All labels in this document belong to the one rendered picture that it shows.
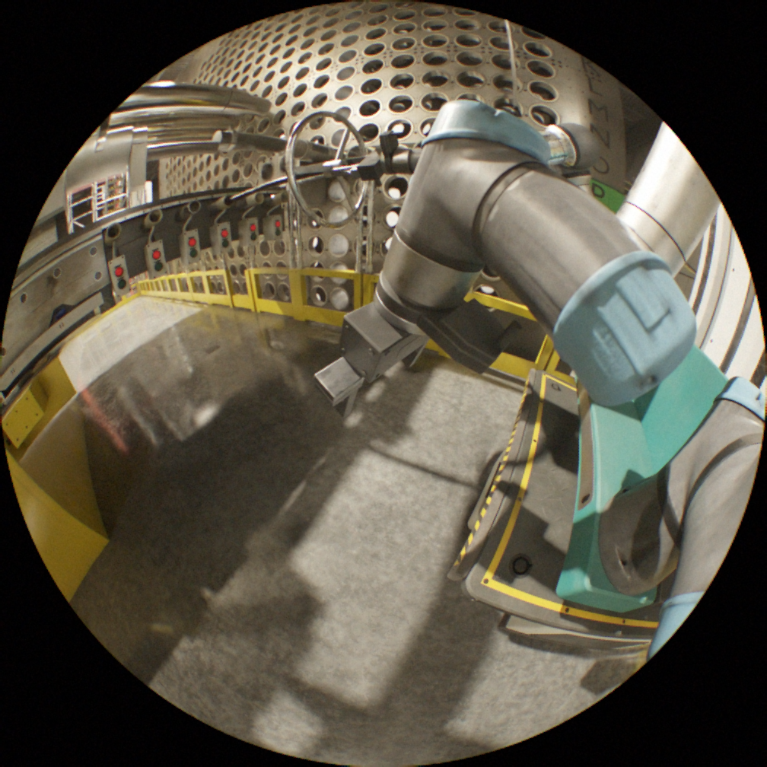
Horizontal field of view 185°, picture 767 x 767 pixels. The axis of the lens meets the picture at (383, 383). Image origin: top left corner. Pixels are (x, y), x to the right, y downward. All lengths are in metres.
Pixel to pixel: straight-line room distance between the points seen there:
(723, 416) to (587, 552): 0.20
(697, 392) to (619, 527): 0.29
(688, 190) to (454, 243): 0.21
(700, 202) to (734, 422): 0.16
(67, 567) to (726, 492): 1.46
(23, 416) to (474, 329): 1.03
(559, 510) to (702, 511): 0.34
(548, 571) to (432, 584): 0.34
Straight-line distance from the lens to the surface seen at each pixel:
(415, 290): 0.18
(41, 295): 1.25
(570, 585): 0.33
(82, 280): 1.22
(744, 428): 0.26
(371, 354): 0.19
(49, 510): 1.11
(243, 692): 0.84
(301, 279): 1.68
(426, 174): 0.16
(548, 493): 0.50
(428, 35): 3.00
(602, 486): 0.38
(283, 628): 0.73
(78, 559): 1.27
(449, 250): 0.16
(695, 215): 0.25
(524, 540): 0.44
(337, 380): 0.22
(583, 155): 0.60
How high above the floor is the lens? 0.68
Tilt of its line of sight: 39 degrees down
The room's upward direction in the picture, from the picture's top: 3 degrees clockwise
